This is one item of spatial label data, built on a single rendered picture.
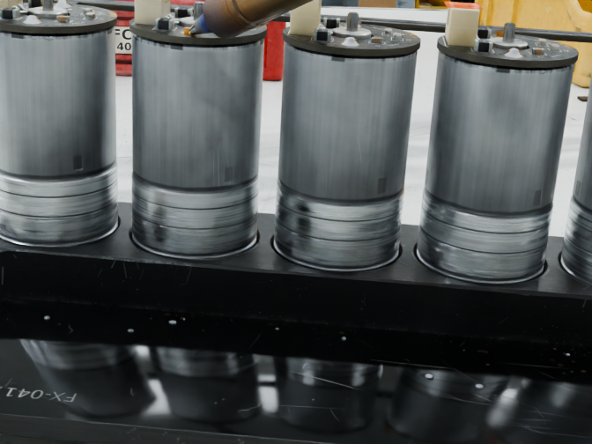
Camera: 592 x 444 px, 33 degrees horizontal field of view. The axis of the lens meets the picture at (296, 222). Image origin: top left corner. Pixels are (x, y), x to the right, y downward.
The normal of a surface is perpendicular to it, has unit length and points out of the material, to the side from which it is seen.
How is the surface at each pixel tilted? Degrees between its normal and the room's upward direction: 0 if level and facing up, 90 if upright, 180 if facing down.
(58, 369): 0
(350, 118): 90
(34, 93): 90
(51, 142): 90
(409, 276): 0
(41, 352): 0
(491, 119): 90
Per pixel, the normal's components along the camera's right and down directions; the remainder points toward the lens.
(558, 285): 0.05, -0.93
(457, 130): -0.73, 0.21
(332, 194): -0.21, 0.34
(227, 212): 0.54, 0.33
